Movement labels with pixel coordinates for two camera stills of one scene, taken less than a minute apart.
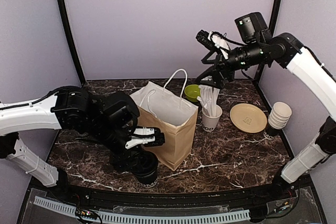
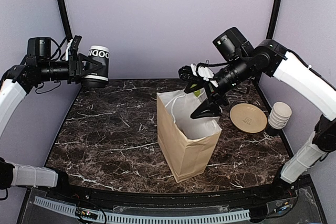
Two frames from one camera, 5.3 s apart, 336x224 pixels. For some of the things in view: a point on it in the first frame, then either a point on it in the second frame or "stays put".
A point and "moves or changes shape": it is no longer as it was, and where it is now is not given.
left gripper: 124,162 -> 75,66
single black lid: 144,163 -> 87,83
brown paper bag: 159,107 moves or changes shape
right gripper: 214,71 -> 212,92
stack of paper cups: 279,115 stays put
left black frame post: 61,0 stays put
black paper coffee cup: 148,179 -> 101,53
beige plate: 248,117 stays put
